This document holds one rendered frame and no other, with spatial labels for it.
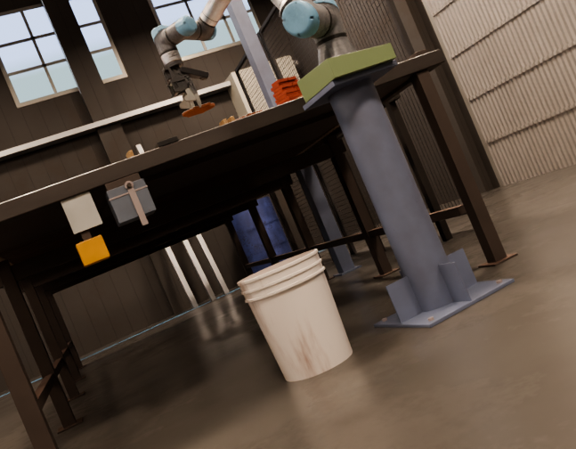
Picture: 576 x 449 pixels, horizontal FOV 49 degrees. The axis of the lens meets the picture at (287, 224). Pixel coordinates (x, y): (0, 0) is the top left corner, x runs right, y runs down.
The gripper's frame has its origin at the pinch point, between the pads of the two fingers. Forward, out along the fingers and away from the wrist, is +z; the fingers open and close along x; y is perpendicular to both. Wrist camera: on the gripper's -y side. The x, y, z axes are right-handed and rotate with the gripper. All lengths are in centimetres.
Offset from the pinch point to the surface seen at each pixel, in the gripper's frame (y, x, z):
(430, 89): -87, 28, 29
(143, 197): 39, 24, 27
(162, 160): 27.4, 22.7, 17.6
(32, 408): 97, 20, 77
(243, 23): -113, -170, -81
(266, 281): 18, 50, 69
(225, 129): 1.5, 24.0, 15.0
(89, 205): 56, 20, 23
